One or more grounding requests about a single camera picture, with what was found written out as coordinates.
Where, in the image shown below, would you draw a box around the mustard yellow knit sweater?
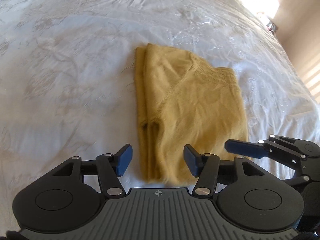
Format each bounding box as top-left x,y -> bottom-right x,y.
135,43 -> 248,186

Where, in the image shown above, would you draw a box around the dark items on right nightstand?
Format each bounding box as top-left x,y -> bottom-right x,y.
267,21 -> 278,34

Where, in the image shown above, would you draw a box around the white embroidered bedspread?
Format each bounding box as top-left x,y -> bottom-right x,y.
1,0 -> 319,234

